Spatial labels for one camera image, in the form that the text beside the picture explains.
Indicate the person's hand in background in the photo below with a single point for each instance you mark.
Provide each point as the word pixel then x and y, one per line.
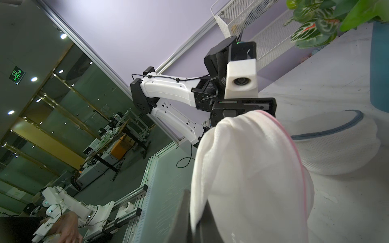
pixel 68 227

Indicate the white mesh wall shelf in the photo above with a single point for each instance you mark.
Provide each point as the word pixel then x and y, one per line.
pixel 237 15
pixel 275 39

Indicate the white mesh laundry bag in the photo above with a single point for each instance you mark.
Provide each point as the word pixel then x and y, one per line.
pixel 335 143

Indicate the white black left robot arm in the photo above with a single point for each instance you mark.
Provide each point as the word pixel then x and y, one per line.
pixel 151 92

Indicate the aluminium frame rail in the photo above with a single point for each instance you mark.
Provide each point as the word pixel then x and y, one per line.
pixel 187 45

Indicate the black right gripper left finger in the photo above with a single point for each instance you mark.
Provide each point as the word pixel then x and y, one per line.
pixel 180 231

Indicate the teal vase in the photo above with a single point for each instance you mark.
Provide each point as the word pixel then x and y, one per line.
pixel 379 67

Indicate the white mesh lower wall shelf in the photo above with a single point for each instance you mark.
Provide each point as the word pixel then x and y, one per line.
pixel 275 39

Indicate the green artificial plant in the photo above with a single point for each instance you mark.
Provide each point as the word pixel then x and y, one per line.
pixel 320 21

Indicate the white mesh upper wall shelf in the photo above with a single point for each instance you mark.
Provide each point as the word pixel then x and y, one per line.
pixel 237 15

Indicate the pink rimmed mesh laundry bag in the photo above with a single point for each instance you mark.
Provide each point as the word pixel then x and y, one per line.
pixel 248 170

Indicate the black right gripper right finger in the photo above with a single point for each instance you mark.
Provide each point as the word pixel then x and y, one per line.
pixel 206 229

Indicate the grey slotted cable duct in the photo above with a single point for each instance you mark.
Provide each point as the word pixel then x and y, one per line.
pixel 135 224

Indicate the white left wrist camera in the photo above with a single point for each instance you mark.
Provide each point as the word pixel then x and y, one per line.
pixel 241 79

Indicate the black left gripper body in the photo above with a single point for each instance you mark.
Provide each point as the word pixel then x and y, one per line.
pixel 235 107

